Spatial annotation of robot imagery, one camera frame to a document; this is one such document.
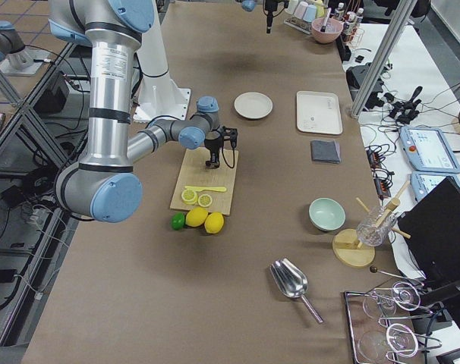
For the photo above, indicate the blue teach pendant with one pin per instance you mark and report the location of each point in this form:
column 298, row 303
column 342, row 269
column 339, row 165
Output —
column 423, row 182
column 428, row 150

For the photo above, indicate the green lime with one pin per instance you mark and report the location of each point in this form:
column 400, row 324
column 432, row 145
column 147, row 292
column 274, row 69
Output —
column 178, row 221

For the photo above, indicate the wine glass upper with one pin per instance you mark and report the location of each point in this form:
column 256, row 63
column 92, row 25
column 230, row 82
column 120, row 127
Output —
column 383, row 302

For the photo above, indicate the aluminium frame post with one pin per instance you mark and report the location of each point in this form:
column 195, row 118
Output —
column 391, row 37

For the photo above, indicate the pink bowl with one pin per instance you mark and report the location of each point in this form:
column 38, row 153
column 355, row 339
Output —
column 333, row 30

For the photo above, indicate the white upturned cup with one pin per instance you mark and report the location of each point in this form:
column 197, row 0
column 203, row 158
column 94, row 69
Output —
column 305, row 11

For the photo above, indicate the blue teach pendant lower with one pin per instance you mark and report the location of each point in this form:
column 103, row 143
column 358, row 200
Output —
column 423, row 182

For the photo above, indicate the yellow plastic knife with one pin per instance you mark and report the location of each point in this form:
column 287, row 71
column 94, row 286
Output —
column 203, row 188

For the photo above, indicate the cream rectangular tray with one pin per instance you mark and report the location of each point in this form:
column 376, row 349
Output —
column 318, row 112

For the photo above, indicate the mint green bowl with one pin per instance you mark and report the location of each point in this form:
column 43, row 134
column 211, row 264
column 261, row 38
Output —
column 326, row 214

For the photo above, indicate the lemon slice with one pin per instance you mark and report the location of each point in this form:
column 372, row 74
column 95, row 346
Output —
column 205, row 200
column 189, row 197

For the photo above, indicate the blue teach pendant upper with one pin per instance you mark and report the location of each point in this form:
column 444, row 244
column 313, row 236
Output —
column 428, row 150

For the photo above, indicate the yellow lemon lower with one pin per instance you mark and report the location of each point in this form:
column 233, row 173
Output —
column 214, row 223

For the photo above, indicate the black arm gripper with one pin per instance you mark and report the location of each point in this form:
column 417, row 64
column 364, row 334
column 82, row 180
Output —
column 213, row 145

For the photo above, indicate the black monitor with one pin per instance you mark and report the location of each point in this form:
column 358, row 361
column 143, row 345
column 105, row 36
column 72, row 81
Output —
column 434, row 226

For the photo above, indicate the black wire glass rack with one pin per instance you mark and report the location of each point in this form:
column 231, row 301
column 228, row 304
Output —
column 380, row 324

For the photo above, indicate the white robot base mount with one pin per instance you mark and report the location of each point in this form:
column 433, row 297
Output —
column 158, row 93

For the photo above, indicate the clear glass cup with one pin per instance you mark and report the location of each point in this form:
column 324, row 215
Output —
column 374, row 229

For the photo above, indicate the wine glass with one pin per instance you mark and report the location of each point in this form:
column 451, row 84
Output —
column 383, row 302
column 378, row 347

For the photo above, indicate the white wire cup rack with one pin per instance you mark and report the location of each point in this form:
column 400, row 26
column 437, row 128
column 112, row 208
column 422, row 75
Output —
column 298, row 24

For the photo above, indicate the wine glass lower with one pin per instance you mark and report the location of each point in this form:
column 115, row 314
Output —
column 378, row 347

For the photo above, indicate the metal scoop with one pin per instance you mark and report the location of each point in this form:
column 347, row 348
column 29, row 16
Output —
column 292, row 282

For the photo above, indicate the yellow lemon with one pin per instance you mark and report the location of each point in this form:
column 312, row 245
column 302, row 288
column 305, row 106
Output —
column 214, row 223
column 196, row 217

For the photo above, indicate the lemon slice upper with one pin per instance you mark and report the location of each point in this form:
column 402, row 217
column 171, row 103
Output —
column 189, row 197

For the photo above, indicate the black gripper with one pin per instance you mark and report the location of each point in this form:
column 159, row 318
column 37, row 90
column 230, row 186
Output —
column 269, row 15

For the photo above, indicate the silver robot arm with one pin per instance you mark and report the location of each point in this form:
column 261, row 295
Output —
column 102, row 184

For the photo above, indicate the yellow lemon upper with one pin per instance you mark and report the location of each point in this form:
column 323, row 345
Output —
column 196, row 217

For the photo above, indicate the wooden cup stand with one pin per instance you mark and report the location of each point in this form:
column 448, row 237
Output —
column 346, row 245

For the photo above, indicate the grey folded cloth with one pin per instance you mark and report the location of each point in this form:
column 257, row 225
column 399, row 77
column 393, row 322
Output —
column 327, row 151

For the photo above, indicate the cream round plate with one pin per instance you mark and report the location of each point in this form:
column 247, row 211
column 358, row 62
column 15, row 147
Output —
column 253, row 105

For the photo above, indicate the copper wire bottle rack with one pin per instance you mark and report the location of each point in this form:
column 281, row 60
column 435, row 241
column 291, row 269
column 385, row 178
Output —
column 351, row 15

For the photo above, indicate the bamboo cutting board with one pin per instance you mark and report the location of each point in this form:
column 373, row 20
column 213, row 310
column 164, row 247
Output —
column 194, row 172

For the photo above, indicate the lemon slice lower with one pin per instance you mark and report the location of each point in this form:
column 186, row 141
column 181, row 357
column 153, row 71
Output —
column 205, row 200

